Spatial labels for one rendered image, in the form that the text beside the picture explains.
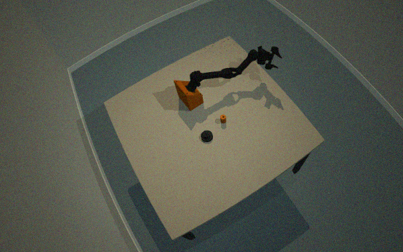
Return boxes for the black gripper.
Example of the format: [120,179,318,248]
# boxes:
[265,46,282,70]

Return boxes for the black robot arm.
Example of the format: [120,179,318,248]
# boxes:
[185,46,270,92]

